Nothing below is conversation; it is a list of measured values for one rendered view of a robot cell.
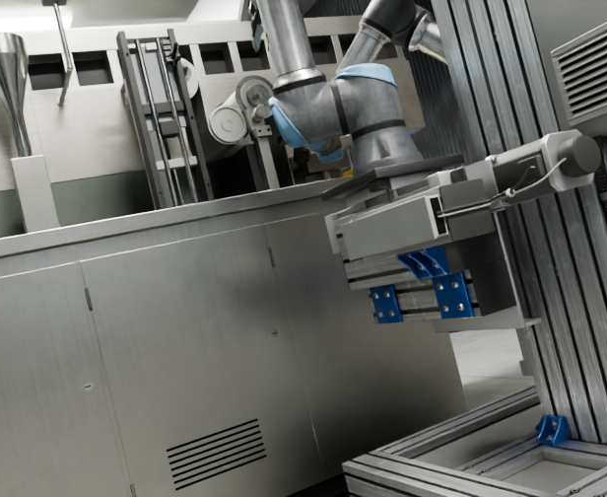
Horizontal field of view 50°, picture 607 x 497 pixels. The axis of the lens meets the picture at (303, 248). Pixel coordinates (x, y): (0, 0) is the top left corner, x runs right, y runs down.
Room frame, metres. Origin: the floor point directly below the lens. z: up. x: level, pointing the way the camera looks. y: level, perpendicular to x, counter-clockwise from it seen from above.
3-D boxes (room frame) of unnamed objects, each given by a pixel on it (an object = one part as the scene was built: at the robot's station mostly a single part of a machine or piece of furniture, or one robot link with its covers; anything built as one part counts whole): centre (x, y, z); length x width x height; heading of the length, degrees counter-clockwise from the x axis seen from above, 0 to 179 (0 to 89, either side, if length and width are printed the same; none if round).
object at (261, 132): (2.07, 0.04, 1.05); 0.06 x 0.05 x 0.31; 26
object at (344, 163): (2.35, -0.06, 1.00); 0.40 x 0.16 x 0.06; 26
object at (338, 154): (1.89, -0.14, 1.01); 0.11 x 0.08 x 0.11; 163
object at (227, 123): (2.18, 0.19, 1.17); 0.26 x 0.12 x 0.12; 26
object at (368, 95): (1.38, -0.21, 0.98); 0.13 x 0.12 x 0.14; 84
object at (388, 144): (1.38, -0.21, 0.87); 0.15 x 0.15 x 0.10
